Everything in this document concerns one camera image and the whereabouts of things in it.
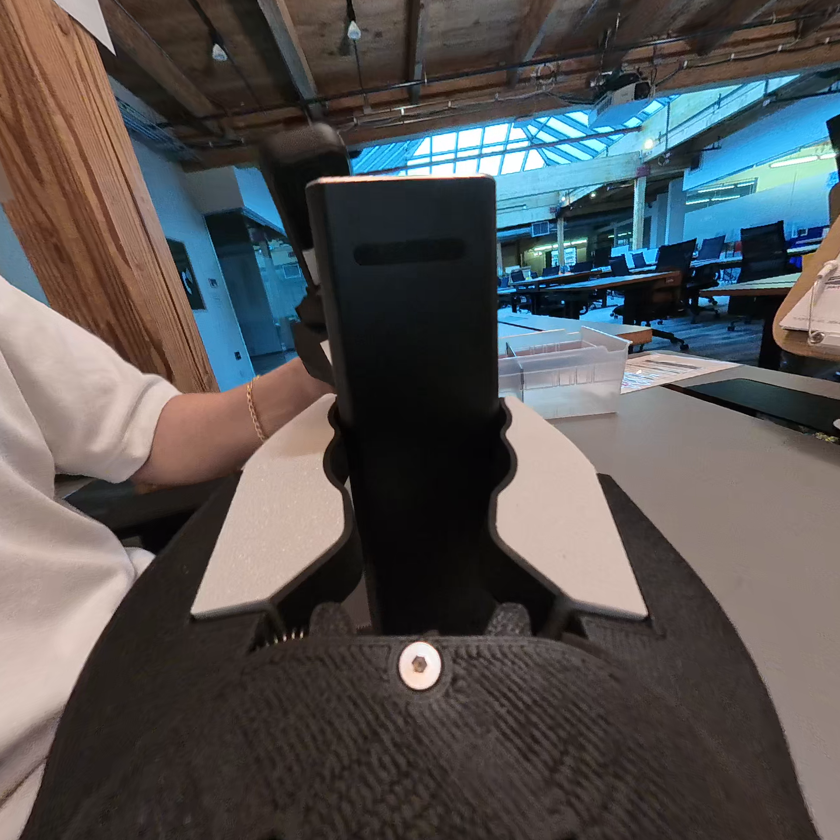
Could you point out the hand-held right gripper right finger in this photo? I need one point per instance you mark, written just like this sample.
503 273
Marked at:
578 525

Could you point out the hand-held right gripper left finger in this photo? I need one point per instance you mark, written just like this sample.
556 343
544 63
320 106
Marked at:
269 525

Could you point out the black usb hub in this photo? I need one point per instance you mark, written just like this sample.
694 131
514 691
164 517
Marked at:
414 394

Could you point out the person's left forearm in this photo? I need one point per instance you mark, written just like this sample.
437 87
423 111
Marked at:
197 440

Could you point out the clear plastic bin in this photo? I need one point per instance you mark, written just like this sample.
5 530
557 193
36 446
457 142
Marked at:
571 374

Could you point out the printed paper sheet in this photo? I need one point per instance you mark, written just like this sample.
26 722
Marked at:
676 372

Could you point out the wooden panel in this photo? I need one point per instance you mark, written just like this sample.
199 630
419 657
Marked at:
92 197

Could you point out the person in white shirt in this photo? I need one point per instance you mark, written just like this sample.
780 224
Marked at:
53 525

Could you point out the black mesh office chair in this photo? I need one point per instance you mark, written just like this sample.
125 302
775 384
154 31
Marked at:
656 289
765 250

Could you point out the white paper notice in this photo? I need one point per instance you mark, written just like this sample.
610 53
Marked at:
85 20

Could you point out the illustrated instruction board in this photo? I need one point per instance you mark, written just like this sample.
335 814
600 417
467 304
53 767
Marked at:
814 309

